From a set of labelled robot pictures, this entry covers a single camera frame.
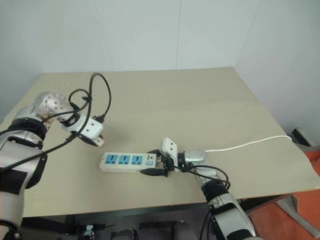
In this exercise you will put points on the white power strip blue sockets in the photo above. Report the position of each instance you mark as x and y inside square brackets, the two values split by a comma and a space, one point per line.
[125, 163]

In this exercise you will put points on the dark rounded shape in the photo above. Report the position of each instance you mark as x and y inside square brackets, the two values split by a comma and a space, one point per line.
[125, 233]
[183, 231]

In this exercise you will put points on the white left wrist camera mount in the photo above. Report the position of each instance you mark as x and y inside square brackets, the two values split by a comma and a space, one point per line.
[93, 129]

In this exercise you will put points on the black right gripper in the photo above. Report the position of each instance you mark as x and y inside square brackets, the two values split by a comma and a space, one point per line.
[167, 163]

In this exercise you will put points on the small metal clamp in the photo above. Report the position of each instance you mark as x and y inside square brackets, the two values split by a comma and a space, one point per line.
[88, 230]

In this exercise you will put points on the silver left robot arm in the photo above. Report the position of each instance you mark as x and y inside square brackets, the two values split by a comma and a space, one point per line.
[15, 155]

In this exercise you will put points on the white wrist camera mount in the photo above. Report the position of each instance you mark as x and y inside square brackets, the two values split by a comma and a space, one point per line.
[169, 146]
[93, 129]

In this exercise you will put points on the orange floor mat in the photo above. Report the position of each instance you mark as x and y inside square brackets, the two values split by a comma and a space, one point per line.
[300, 225]

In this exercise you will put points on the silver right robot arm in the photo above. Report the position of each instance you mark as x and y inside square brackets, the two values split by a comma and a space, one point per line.
[230, 210]

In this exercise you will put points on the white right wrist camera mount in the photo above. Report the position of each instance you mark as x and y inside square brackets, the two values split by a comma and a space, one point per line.
[169, 146]

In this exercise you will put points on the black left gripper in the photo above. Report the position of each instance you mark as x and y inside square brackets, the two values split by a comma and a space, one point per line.
[84, 139]

